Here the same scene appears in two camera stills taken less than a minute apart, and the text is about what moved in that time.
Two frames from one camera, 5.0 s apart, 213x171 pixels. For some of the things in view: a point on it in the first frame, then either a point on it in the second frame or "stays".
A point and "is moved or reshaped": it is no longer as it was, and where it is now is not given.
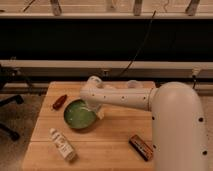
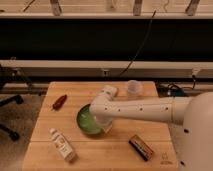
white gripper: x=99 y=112 -> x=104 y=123
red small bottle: x=56 y=106 stays
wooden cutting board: x=120 y=140 stays
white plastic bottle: x=63 y=145 stays
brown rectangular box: x=141 y=148 stays
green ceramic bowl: x=78 y=115 is moved or reshaped
